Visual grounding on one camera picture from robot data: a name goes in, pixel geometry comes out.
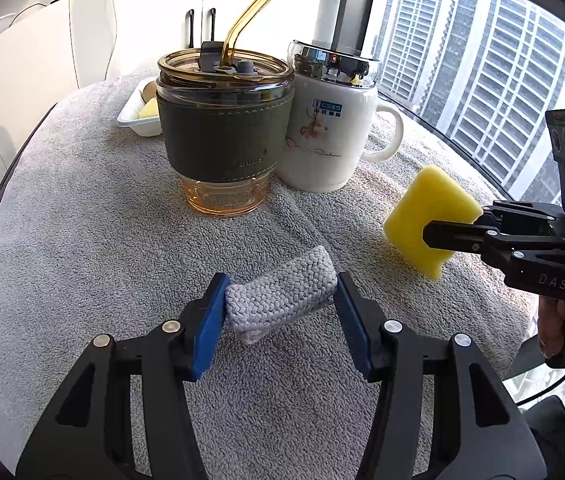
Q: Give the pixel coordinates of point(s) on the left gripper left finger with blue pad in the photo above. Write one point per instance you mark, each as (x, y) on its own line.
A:
(202, 321)

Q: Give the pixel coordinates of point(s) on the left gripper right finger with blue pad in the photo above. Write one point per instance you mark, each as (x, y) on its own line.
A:
(361, 320)

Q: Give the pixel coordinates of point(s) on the small yellow sponge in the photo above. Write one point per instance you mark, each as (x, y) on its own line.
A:
(432, 196)

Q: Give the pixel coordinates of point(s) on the yellow rectangular sponge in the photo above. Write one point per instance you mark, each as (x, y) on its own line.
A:
(149, 110)

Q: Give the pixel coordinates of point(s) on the dark yellow round sponge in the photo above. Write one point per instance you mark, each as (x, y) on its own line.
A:
(149, 92)

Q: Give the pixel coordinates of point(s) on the person's right hand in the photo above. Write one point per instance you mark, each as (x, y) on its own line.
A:
(551, 326)

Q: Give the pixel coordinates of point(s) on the grey terry towel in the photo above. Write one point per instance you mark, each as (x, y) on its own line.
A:
(96, 237)

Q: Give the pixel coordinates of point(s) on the white ceramic mug chrome lid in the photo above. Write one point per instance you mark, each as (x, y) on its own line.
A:
(335, 103)

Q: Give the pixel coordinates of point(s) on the white plastic tray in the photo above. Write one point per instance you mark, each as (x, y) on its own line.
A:
(129, 117)

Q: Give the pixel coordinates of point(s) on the amber glass tumbler green sleeve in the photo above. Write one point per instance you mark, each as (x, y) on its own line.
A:
(224, 125)

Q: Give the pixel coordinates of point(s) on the amber glass straw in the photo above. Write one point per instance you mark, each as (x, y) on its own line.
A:
(227, 54)

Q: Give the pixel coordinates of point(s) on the white cabinet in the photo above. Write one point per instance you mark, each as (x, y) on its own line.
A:
(71, 44)

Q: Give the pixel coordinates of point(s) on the black cabinet handle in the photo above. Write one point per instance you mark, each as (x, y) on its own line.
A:
(211, 23)
(190, 28)

